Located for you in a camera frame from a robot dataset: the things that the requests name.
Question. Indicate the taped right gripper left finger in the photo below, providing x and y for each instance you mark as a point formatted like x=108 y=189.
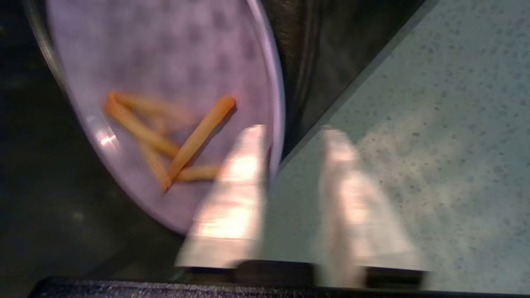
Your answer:
x=232 y=207

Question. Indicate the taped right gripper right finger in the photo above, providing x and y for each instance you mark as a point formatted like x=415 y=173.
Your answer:
x=352 y=215

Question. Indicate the white round object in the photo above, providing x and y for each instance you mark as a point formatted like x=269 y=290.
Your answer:
x=165 y=54

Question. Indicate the clear glass plate rim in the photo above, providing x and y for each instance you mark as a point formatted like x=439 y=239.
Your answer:
x=43 y=45

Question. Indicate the orange french fry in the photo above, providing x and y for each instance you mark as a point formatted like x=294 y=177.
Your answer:
x=138 y=128
x=157 y=108
x=203 y=132
x=157 y=167
x=198 y=174

